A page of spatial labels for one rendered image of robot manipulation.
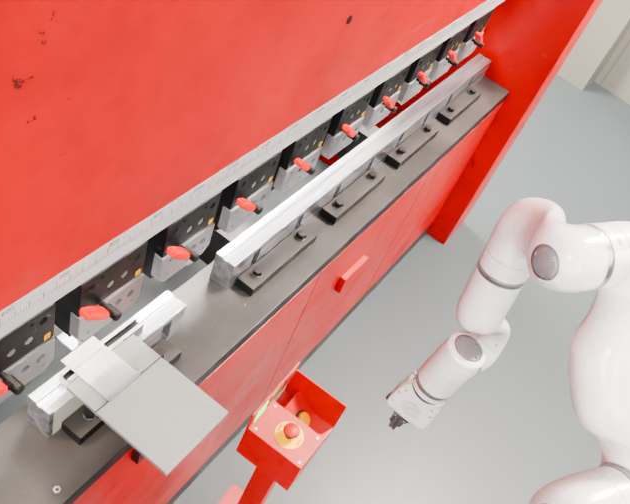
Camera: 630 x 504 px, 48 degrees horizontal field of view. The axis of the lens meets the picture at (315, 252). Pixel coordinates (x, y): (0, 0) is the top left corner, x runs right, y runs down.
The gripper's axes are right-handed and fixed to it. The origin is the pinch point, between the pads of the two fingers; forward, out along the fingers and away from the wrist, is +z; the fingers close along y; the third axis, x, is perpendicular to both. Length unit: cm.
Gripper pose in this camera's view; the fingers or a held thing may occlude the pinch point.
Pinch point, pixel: (397, 419)
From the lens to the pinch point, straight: 165.5
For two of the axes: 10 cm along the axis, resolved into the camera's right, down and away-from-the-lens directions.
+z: -3.5, 6.1, 7.1
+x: 5.2, -5.0, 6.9
